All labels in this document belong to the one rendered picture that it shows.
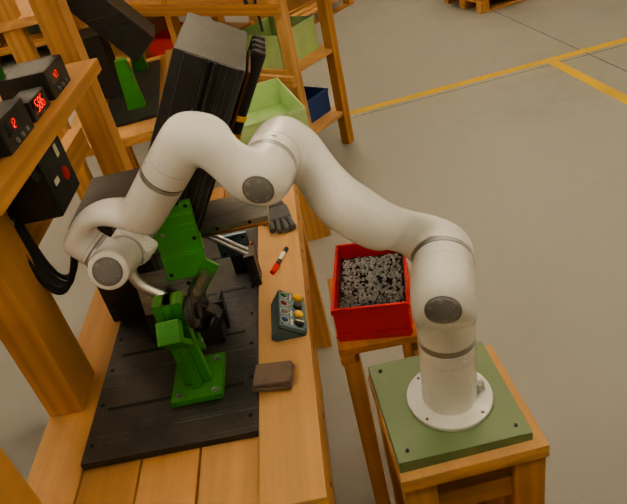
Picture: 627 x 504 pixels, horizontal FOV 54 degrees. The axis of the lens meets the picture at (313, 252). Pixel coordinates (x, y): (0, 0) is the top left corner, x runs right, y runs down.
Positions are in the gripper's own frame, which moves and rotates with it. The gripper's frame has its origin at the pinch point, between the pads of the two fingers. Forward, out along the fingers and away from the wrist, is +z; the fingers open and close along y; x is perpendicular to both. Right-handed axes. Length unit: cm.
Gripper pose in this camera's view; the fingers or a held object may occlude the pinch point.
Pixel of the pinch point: (141, 236)
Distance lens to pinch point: 162.1
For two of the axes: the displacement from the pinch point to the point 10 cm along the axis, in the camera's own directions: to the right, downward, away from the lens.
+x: -5.6, 8.1, 1.8
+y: -8.3, -5.3, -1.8
